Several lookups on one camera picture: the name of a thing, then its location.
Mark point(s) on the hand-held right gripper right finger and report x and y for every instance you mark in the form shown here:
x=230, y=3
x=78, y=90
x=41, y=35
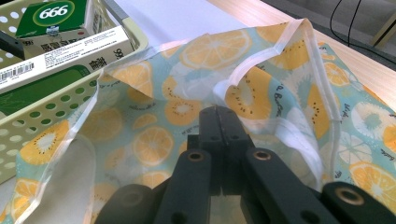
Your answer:
x=233, y=130

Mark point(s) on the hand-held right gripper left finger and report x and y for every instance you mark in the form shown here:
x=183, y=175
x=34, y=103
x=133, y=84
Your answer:
x=210, y=130

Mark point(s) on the long green white medicine box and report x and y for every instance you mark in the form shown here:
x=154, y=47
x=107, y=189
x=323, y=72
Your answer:
x=62, y=59

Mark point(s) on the green and white medicine box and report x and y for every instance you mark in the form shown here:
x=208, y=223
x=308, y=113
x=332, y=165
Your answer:
x=62, y=25

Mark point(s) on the fruit print plastic bag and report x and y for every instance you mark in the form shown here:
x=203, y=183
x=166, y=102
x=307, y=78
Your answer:
x=149, y=146

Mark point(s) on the cream perforated plastic basket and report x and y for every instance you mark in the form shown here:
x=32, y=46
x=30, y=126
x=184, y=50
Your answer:
x=37, y=137

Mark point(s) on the pale wooden furniture leg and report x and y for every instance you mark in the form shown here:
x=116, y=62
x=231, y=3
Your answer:
x=384, y=29

